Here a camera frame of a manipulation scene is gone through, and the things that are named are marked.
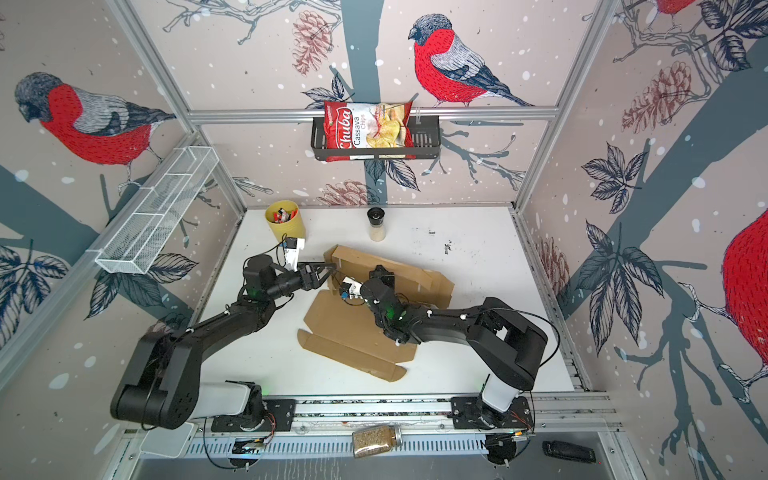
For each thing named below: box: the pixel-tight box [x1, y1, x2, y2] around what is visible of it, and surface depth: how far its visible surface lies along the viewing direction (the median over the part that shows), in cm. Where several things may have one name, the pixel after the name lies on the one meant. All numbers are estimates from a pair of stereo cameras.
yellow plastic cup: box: [265, 200, 307, 243], surface depth 105 cm
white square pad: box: [139, 422, 194, 459], surface depth 70 cm
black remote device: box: [542, 440, 597, 464], surface depth 68 cm
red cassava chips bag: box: [324, 101, 416, 162], surface depth 90 cm
